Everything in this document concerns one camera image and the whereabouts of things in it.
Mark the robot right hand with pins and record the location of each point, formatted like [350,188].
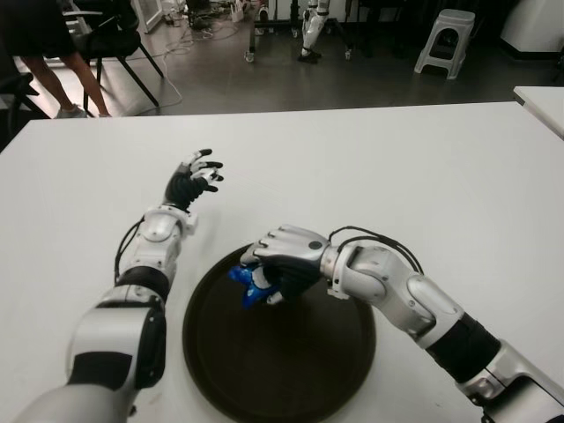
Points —
[291,255]

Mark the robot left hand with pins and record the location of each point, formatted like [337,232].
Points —
[183,187]

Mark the blue Oreo packet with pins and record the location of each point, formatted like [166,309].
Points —
[253,291]

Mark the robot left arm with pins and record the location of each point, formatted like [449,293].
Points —
[152,233]

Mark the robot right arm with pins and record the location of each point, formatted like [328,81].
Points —
[396,291]

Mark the round dark brown tray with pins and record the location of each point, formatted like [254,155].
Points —
[282,352]

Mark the black chair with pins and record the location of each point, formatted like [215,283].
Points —
[114,44]

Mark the white framed panel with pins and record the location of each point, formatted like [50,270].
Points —
[152,17]

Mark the white bag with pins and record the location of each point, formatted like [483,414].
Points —
[238,11]

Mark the black chair part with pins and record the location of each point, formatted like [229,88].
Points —
[13,101]

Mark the white humanoid robot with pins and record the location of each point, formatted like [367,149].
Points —
[310,28]

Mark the person in black shorts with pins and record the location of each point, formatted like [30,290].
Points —
[39,26]

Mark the white plastic stool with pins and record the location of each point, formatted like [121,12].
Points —
[447,22]

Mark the white side table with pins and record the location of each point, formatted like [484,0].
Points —
[544,103]

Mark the white cabinet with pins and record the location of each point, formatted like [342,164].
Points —
[537,26]

